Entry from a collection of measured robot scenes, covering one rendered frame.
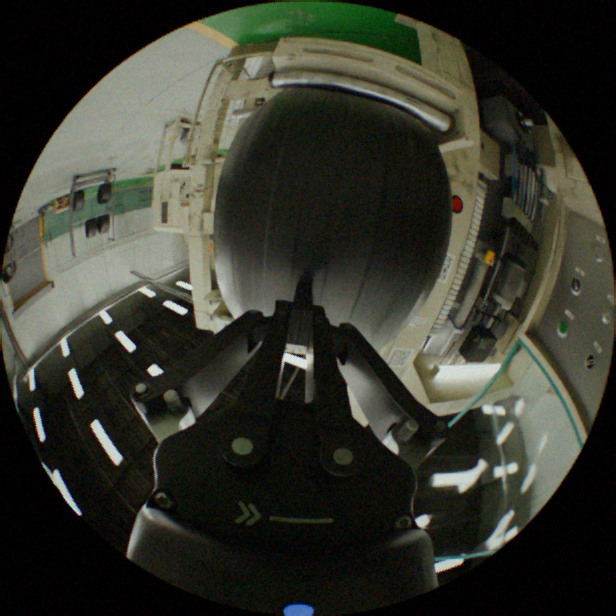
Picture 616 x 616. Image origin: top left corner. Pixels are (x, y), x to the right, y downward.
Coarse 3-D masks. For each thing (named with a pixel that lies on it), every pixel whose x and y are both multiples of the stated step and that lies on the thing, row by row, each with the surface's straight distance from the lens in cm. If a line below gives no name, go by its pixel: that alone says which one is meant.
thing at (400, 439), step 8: (408, 424) 8; (416, 424) 8; (392, 432) 9; (400, 432) 8; (408, 432) 8; (384, 440) 9; (392, 440) 8; (400, 440) 9; (408, 440) 9; (416, 440) 9; (392, 448) 9; (400, 448) 8; (408, 448) 9; (416, 448) 9; (424, 448) 9; (432, 448) 9; (400, 456) 8; (408, 456) 8; (416, 456) 8; (424, 456) 9; (416, 464) 8
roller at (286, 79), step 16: (272, 80) 42; (288, 80) 42; (304, 80) 41; (320, 80) 41; (336, 80) 41; (352, 80) 41; (368, 96) 42; (384, 96) 42; (400, 96) 43; (416, 112) 44; (432, 112) 45; (448, 128) 47
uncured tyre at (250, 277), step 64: (256, 128) 24; (320, 128) 22; (384, 128) 26; (256, 192) 20; (320, 192) 19; (384, 192) 20; (448, 192) 27; (256, 256) 20; (320, 256) 19; (384, 256) 20; (384, 320) 25
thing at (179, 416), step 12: (168, 396) 8; (168, 408) 8; (180, 408) 8; (144, 420) 9; (156, 420) 8; (168, 420) 8; (180, 420) 8; (192, 420) 9; (156, 432) 8; (168, 432) 8
